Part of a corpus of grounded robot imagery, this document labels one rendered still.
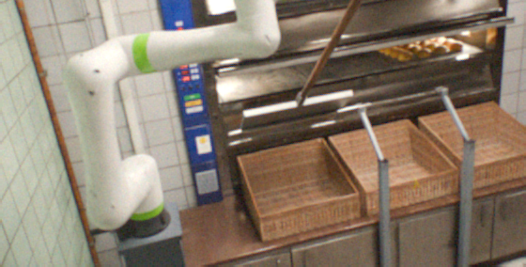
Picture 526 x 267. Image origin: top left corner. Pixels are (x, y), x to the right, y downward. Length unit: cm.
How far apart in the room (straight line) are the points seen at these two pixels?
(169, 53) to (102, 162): 35
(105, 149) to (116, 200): 16
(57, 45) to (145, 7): 48
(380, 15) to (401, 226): 120
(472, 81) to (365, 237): 129
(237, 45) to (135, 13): 131
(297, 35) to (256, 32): 144
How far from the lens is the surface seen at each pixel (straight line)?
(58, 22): 242
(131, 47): 126
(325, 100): 216
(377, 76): 282
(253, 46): 111
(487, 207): 291
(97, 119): 121
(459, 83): 317
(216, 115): 255
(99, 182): 129
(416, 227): 270
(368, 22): 270
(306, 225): 244
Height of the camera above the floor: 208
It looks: 20 degrees down
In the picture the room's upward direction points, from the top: 8 degrees counter-clockwise
